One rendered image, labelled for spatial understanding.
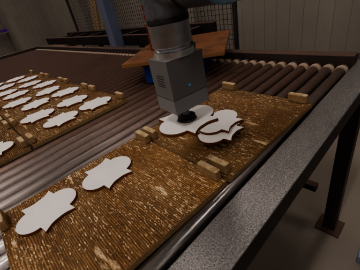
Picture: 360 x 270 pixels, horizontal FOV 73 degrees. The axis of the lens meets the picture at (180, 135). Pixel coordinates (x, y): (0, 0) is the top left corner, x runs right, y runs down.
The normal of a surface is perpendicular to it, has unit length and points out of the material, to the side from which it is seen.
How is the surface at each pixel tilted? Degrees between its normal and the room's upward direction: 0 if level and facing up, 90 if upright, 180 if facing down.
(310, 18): 90
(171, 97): 90
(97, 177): 0
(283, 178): 0
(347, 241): 0
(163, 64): 90
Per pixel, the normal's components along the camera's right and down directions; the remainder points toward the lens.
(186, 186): -0.18, -0.84
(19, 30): 0.73, 0.23
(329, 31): -0.65, 0.50
